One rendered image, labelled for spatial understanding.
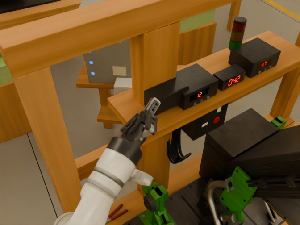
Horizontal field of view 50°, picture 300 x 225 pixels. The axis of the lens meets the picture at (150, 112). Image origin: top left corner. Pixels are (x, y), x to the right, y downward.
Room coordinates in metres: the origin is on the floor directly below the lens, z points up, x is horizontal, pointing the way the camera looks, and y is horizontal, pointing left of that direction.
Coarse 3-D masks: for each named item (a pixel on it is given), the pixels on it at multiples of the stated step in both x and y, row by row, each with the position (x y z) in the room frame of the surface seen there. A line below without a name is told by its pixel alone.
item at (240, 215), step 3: (225, 210) 0.72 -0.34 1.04; (228, 210) 0.71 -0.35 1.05; (225, 213) 0.71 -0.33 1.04; (228, 213) 0.70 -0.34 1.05; (231, 213) 0.69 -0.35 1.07; (237, 213) 0.68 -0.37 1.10; (240, 213) 0.67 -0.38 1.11; (243, 213) 0.67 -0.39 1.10; (237, 216) 0.67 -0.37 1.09; (240, 216) 0.66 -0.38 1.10; (243, 216) 0.66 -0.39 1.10; (240, 219) 0.66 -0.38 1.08; (243, 219) 0.65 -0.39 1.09
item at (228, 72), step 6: (234, 66) 1.05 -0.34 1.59; (216, 72) 1.01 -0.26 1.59; (222, 72) 1.01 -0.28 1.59; (228, 72) 1.01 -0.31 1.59; (234, 72) 1.01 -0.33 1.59; (240, 72) 1.01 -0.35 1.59; (222, 78) 0.97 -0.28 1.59; (228, 78) 0.97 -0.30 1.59; (240, 78) 1.01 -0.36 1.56; (222, 84) 0.95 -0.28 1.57; (228, 84) 0.97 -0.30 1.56; (234, 84) 0.99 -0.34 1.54; (222, 90) 0.96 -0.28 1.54
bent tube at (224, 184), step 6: (228, 180) 0.76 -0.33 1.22; (210, 186) 0.79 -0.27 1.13; (216, 186) 0.77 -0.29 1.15; (222, 186) 0.76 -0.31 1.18; (228, 186) 0.74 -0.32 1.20; (210, 192) 0.78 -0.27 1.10; (210, 198) 0.77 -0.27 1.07; (210, 204) 0.75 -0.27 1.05; (210, 210) 0.73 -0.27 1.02; (216, 210) 0.73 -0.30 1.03; (216, 216) 0.71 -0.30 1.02; (216, 222) 0.69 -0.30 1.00
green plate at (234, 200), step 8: (240, 168) 0.78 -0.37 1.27; (232, 176) 0.78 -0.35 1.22; (240, 176) 0.76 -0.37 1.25; (248, 176) 0.74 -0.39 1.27; (240, 184) 0.74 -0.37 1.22; (224, 192) 0.76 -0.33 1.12; (232, 192) 0.74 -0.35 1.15; (240, 192) 0.72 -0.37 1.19; (248, 192) 0.70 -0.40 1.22; (224, 200) 0.74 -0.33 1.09; (232, 200) 0.72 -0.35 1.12; (240, 200) 0.70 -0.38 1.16; (248, 200) 0.69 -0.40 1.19; (232, 208) 0.70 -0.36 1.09; (240, 208) 0.69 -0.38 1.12
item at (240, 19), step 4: (236, 20) 1.15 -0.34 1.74; (240, 20) 1.15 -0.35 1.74; (244, 20) 1.15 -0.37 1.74; (236, 24) 1.14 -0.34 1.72; (240, 24) 1.14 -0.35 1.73; (244, 24) 1.14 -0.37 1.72; (232, 28) 1.16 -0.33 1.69; (236, 28) 1.14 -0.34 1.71; (240, 28) 1.14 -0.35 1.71; (244, 28) 1.14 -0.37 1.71; (240, 32) 1.14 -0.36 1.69
